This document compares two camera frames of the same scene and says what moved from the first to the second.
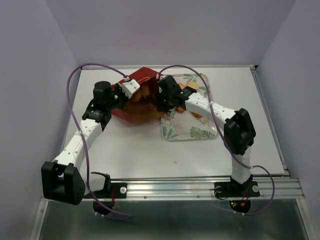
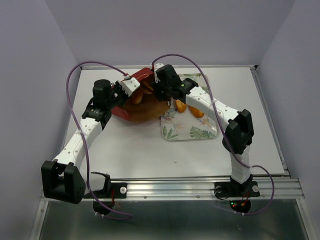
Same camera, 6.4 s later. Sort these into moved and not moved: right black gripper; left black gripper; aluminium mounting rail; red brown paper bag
Moved: right black gripper
Not moved: red brown paper bag; aluminium mounting rail; left black gripper
